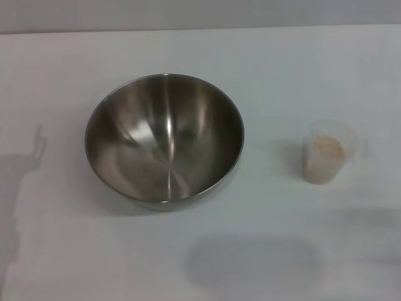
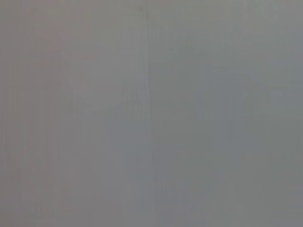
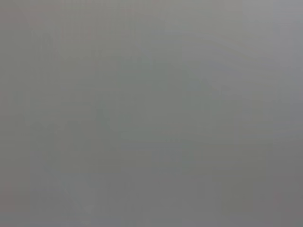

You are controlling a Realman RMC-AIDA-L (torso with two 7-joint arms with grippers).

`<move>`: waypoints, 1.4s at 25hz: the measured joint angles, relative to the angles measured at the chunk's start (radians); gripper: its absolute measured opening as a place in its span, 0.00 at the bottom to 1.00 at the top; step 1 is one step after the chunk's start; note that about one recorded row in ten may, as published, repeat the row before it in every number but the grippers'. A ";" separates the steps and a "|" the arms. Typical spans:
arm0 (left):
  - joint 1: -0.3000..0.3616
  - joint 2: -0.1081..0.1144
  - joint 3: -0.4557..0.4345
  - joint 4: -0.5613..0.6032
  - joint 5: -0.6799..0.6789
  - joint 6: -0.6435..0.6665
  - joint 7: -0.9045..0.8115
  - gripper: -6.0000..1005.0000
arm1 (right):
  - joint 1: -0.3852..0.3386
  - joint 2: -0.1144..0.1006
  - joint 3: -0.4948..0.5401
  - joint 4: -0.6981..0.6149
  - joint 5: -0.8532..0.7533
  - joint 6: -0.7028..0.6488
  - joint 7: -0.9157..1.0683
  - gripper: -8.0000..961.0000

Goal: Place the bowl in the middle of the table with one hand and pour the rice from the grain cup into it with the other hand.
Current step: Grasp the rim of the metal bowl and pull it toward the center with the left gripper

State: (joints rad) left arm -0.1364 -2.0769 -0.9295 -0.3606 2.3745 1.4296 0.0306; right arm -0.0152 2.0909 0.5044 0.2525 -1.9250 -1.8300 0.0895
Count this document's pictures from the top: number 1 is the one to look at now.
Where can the stainless steel mixing bowl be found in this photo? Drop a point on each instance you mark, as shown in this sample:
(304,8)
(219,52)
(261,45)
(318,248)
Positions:
(163,141)

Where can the clear plastic measuring cup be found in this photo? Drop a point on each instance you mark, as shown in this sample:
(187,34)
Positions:
(316,175)

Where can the white uncooked rice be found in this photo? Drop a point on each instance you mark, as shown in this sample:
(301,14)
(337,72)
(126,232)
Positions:
(327,149)

